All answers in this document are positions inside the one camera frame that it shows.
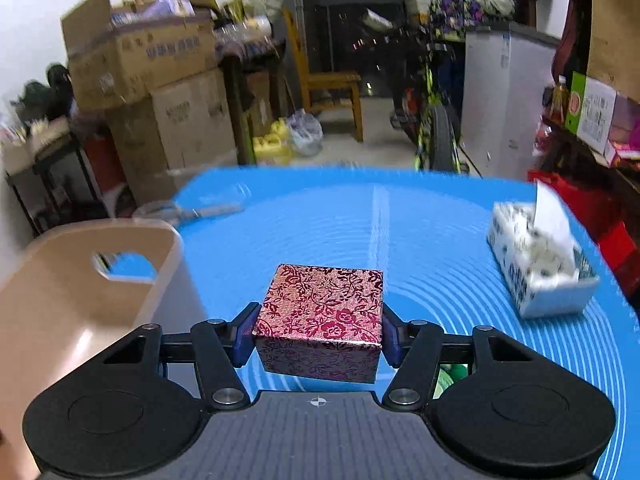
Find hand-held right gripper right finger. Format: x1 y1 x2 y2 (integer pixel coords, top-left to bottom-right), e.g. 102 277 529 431
381 304 537 410

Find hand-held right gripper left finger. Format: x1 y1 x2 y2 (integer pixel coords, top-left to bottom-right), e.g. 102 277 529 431
102 302 261 410

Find red floral patterned box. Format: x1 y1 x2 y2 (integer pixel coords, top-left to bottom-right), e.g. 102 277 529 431
251 263 385 385

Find pink plastic basket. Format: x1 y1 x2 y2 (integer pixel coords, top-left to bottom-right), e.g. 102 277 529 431
0 217 186 466

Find green bottle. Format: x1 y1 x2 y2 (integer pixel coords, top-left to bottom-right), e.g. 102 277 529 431
434 364 472 398

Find blue silicone baking mat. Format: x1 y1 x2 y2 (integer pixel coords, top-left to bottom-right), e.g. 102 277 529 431
107 164 636 480

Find scissors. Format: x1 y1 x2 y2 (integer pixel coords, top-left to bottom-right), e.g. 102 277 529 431
134 200 246 227

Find floral print tissue box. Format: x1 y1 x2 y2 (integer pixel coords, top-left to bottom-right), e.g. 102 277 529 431
486 180 601 320

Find yellow plastic jugs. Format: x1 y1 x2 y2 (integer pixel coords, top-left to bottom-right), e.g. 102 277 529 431
251 117 294 167

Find clear plastic bag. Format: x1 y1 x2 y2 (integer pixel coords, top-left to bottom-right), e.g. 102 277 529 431
287 109 324 157

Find large closed cardboard box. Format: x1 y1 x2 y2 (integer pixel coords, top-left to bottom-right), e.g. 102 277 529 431
106 67 239 206

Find small cardboard box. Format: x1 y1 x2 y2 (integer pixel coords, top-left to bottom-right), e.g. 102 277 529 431
244 72 274 137

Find bicycle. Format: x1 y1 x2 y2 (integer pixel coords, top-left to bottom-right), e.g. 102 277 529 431
362 7 484 177

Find black metal rack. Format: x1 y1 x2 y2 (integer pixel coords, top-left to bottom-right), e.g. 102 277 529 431
5 130 109 237

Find red bag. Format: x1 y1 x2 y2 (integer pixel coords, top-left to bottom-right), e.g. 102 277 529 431
527 169 640 287

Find wooden chair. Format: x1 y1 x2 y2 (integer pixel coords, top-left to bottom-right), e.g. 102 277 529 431
281 7 364 143

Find wooden side table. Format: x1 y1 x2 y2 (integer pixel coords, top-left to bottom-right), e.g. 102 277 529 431
541 115 640 196

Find white chest freezer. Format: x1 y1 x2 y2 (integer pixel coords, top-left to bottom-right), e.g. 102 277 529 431
460 22 564 182

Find open cardboard box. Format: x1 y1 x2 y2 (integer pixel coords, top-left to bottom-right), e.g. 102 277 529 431
60 0 217 112

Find green and white carton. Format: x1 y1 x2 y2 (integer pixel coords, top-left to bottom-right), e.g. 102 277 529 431
565 72 619 154

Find dark green bag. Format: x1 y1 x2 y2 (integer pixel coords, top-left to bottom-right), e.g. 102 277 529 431
15 62 77 122

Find pink box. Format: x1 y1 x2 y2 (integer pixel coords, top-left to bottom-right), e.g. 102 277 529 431
604 92 640 162

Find purple floral cloth bag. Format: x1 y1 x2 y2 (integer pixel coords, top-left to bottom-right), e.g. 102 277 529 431
429 0 489 42

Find brown paper bag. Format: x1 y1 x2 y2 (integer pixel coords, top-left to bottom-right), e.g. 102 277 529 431
585 0 640 92

